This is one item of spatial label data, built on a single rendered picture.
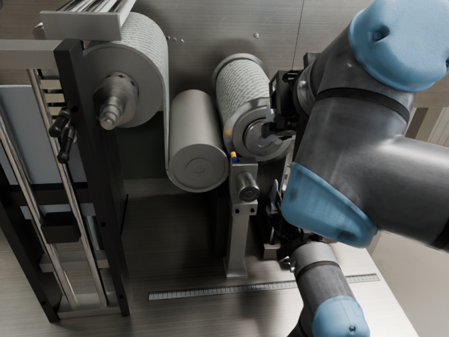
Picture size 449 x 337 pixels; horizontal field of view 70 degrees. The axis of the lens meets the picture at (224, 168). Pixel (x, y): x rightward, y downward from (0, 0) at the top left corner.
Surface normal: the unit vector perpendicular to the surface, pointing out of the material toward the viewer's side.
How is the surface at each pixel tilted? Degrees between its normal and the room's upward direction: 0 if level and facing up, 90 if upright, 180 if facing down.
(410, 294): 0
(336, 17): 90
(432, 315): 0
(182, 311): 0
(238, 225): 90
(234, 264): 90
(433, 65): 49
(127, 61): 90
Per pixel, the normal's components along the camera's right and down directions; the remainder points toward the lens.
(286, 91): 0.12, -0.07
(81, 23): 0.12, 0.59
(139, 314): 0.04, -0.81
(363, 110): -0.25, -0.21
